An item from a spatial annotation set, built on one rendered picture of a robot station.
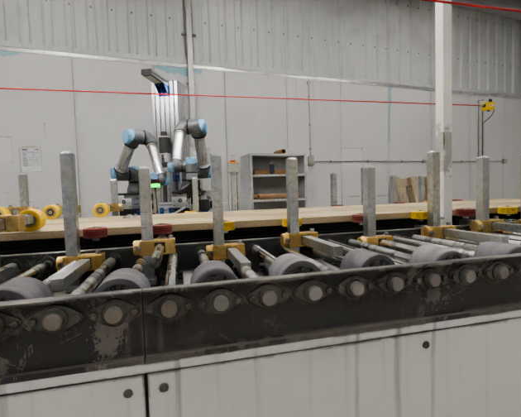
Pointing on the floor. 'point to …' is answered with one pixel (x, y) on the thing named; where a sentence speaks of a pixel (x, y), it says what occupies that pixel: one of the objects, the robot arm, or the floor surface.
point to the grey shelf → (249, 182)
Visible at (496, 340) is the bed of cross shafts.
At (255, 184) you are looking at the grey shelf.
